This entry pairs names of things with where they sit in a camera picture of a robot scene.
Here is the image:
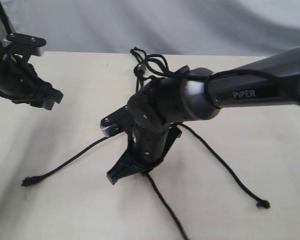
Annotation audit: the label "grey zip tie binding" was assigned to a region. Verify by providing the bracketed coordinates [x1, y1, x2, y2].
[137, 63, 147, 74]

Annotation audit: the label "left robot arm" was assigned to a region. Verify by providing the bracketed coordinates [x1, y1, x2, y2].
[0, 32, 64, 111]

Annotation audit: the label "white backdrop cloth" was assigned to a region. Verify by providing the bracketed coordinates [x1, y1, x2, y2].
[2, 0, 300, 56]

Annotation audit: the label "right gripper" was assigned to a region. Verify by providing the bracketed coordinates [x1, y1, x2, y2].
[106, 126, 182, 185]

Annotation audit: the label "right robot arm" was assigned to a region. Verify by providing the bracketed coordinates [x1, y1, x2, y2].
[100, 47, 300, 184]

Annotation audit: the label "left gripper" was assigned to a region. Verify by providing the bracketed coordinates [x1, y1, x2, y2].
[0, 51, 64, 110]

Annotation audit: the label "black backdrop stand pole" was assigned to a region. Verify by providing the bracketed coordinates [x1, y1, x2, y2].
[0, 1, 13, 35]

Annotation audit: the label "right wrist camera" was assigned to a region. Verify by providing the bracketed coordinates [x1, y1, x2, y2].
[99, 105, 133, 138]

